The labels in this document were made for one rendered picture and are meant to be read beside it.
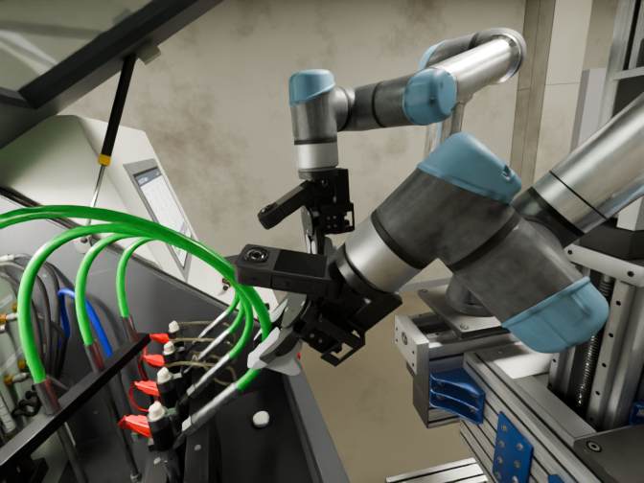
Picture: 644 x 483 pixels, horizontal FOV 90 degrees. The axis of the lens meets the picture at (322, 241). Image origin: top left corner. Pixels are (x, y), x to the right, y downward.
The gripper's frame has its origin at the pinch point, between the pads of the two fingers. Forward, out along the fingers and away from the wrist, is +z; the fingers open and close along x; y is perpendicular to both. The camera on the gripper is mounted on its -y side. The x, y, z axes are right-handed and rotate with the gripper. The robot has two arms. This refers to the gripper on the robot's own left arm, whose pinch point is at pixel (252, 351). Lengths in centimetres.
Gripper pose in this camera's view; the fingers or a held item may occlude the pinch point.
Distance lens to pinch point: 45.5
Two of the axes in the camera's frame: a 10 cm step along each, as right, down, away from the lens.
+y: 7.8, 5.6, 2.7
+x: 0.7, -5.2, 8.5
